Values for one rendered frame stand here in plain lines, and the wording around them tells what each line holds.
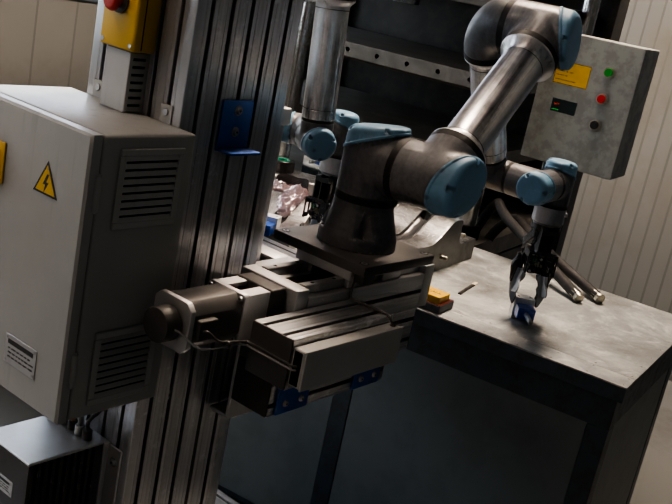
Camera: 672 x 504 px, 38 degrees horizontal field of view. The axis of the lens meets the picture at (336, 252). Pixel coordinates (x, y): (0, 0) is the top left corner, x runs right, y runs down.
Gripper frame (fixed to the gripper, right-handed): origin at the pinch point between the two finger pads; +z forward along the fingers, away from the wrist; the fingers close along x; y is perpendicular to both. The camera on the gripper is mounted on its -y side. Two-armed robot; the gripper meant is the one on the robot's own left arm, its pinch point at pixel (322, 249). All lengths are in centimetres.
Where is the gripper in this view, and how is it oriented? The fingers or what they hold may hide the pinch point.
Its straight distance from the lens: 247.5
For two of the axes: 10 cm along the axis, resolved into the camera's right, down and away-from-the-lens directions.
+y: -4.9, 1.5, -8.6
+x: 8.5, 3.0, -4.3
